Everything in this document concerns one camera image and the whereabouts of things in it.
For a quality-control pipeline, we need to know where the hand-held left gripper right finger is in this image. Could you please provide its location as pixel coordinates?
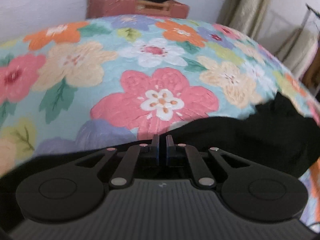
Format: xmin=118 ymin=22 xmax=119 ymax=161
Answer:
xmin=166 ymin=134 xmax=250 ymax=189

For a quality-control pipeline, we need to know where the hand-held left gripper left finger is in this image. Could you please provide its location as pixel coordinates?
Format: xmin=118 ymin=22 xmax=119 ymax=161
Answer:
xmin=75 ymin=134 xmax=160 ymax=188

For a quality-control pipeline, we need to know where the black garment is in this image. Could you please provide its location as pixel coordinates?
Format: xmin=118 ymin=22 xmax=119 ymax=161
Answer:
xmin=0 ymin=92 xmax=320 ymax=233

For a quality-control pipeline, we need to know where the metal clothes rack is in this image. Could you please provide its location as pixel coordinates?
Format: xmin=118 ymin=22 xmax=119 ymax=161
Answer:
xmin=274 ymin=2 xmax=320 ymax=68

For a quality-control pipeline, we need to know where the floral bed sheet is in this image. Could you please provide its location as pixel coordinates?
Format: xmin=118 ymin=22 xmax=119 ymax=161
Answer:
xmin=0 ymin=14 xmax=320 ymax=227

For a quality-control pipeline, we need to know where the beige curtain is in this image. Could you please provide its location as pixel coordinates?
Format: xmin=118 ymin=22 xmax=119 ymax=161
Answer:
xmin=216 ymin=0 xmax=275 ymax=39

